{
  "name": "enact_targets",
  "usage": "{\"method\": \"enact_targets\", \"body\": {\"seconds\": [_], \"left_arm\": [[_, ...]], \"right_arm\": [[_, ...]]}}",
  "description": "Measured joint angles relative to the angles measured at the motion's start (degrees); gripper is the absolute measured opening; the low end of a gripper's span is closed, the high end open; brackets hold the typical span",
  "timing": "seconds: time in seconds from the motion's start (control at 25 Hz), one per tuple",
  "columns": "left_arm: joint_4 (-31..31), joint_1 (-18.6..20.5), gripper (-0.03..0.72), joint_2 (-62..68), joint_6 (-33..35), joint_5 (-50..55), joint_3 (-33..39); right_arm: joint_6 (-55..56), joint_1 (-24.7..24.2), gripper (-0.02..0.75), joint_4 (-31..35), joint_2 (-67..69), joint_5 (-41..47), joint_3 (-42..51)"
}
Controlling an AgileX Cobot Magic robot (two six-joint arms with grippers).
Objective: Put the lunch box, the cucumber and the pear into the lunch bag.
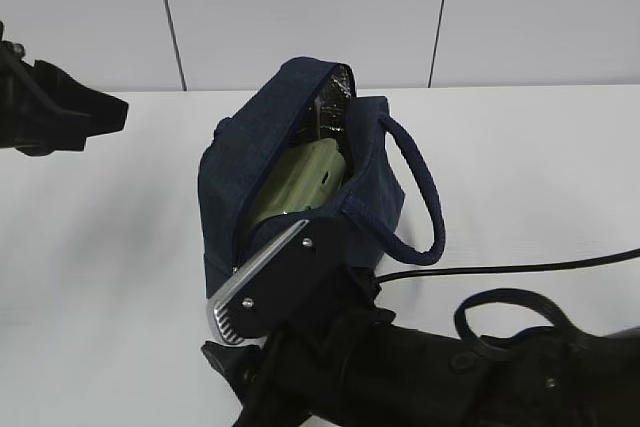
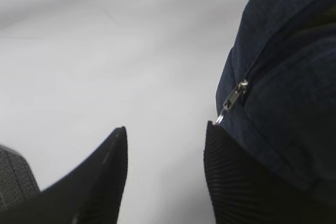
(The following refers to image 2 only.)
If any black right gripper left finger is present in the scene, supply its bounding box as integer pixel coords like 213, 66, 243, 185
1, 127, 128, 223

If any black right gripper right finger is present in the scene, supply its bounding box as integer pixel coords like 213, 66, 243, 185
203, 121, 335, 223

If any navy blue lunch bag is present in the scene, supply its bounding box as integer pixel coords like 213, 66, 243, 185
216, 0, 335, 204

